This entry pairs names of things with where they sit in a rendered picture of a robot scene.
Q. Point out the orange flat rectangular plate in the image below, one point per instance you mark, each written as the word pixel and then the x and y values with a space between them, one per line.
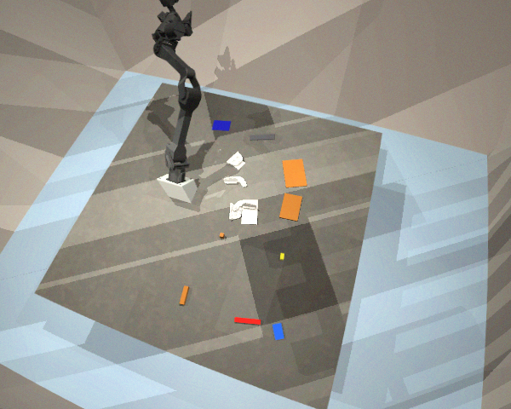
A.
pixel 294 173
pixel 290 207

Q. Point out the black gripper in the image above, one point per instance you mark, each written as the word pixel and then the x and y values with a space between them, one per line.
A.
pixel 174 17

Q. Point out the orange flat bar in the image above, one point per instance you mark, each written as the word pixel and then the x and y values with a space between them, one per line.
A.
pixel 184 295

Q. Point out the red flat bar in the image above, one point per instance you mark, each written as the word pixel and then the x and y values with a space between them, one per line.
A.
pixel 249 321

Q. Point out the grey flat bar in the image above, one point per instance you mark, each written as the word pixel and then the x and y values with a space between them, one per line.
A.
pixel 262 137

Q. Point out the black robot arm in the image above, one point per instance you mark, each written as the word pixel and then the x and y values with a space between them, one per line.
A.
pixel 189 98

